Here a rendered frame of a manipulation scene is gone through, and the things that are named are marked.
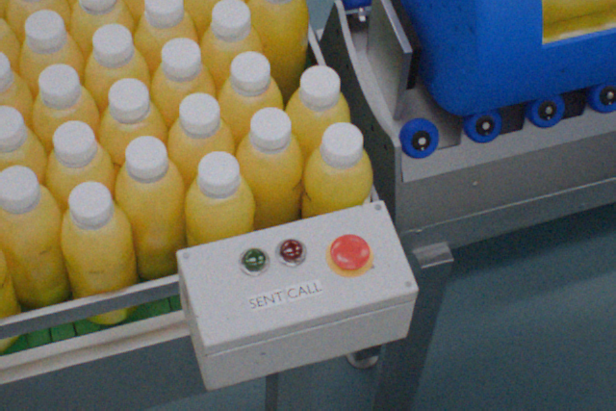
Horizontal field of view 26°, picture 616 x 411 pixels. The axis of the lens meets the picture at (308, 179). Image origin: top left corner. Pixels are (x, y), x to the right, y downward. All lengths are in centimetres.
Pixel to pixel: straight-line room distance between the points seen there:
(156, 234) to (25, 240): 13
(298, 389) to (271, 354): 18
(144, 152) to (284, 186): 15
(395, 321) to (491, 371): 116
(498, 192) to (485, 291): 92
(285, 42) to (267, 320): 37
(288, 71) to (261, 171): 20
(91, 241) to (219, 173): 14
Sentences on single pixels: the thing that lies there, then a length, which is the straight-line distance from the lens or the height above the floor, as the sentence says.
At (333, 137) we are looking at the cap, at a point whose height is 110.
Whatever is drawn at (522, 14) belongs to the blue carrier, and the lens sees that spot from 129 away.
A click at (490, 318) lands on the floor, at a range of 243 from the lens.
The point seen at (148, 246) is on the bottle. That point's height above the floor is 98.
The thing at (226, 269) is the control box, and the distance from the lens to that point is 118.
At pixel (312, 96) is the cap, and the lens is 129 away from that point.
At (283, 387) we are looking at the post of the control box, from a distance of 137.
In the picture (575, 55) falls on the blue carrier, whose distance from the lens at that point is 134.
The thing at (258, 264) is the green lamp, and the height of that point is 111.
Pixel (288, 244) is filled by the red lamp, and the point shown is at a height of 111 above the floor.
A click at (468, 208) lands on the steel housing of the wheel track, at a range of 154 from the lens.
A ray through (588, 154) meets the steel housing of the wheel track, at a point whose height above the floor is 88.
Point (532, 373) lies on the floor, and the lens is 240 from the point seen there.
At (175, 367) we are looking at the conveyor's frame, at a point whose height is 83.
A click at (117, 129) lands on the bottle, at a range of 131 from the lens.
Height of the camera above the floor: 214
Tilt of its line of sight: 58 degrees down
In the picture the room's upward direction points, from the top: 5 degrees clockwise
